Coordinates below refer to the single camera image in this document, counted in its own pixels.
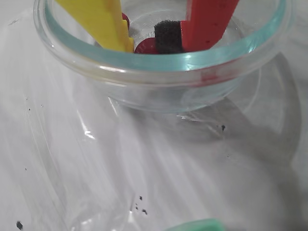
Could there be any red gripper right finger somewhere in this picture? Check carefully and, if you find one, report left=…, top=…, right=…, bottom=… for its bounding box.
left=154, top=0, right=241, bottom=54

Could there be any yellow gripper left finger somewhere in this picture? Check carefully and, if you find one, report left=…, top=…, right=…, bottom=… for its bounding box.
left=55, top=0, right=135, bottom=53

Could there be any white weekly pill organizer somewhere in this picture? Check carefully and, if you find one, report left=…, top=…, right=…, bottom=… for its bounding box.
left=161, top=218, right=227, bottom=231

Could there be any clear glass bowl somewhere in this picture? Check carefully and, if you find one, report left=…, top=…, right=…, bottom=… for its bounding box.
left=33, top=0, right=295, bottom=114

